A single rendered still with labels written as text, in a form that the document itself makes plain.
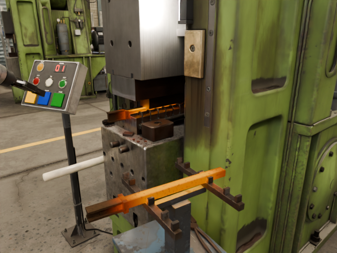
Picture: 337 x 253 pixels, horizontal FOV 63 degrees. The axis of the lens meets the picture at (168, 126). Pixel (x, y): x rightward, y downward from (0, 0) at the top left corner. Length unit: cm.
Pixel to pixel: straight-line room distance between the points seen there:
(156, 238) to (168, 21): 85
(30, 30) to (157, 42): 508
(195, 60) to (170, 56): 19
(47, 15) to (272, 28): 519
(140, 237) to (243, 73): 69
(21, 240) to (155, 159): 138
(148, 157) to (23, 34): 521
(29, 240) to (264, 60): 187
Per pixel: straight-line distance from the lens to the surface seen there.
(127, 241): 105
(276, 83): 130
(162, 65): 118
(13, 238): 232
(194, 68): 106
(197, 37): 104
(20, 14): 612
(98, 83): 673
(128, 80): 121
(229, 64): 98
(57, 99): 159
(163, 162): 117
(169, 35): 120
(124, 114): 125
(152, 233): 107
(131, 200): 76
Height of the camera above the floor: 134
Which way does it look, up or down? 19 degrees down
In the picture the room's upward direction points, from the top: straight up
